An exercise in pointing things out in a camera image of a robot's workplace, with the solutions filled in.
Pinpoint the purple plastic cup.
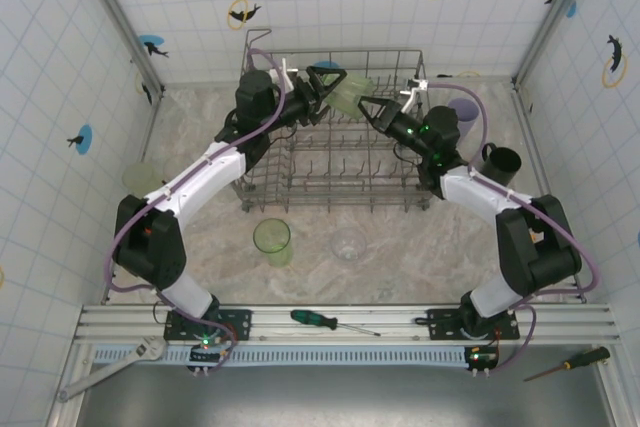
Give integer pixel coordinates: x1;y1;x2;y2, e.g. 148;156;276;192
447;98;481;141

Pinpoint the pale green textured cup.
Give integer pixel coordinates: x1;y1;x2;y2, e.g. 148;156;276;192
122;161;164;194
325;72;377;122

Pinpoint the black mug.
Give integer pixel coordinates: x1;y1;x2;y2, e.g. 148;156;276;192
480;142;524;188

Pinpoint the clear green tumbler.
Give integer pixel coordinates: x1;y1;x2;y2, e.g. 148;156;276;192
252;217;294;268

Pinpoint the blue oval shark sticker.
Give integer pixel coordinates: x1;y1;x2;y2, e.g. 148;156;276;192
138;34;170;59

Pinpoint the blue oval fish sticker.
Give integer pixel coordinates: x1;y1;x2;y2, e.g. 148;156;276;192
66;124;95;156

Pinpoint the black control board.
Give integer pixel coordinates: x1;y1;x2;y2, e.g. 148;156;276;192
463;345;500;378
187;332;227;377

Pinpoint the black yellow screwdriver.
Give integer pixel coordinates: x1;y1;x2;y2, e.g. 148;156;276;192
523;345;612;383

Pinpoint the steel adjustable wrench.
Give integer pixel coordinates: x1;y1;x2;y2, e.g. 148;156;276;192
55;335;166;403

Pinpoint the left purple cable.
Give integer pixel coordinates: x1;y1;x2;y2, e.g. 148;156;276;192
102;48;289;374

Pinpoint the purple cable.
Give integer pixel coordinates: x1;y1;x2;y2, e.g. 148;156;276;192
427;81;600;374
102;48;289;374

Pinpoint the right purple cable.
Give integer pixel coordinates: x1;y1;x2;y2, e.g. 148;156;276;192
427;81;600;374

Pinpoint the grey wire dish rack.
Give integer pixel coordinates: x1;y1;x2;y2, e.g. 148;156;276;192
230;28;435;216

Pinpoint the small dolphin yellow ring sticker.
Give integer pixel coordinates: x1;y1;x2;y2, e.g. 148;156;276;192
227;0;263;31

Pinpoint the aluminium frame post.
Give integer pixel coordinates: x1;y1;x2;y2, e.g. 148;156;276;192
73;0;166;99
512;0;602;89

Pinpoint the seahorse yellow ring sticker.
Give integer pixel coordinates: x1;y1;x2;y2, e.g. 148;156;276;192
601;34;630;89

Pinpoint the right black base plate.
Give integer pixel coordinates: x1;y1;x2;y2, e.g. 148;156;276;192
414;307;521;341

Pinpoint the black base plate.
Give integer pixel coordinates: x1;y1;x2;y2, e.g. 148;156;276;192
163;307;253;343
414;307;521;341

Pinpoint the green handled screwdriver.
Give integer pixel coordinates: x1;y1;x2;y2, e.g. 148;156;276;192
290;309;382;337

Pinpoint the aluminium mounting rail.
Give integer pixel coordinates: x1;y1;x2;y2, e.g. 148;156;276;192
73;302;624;347

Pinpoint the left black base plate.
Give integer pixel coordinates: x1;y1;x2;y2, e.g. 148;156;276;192
163;307;253;343

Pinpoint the light blue cable duct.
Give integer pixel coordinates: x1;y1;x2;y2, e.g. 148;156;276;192
92;344;474;367

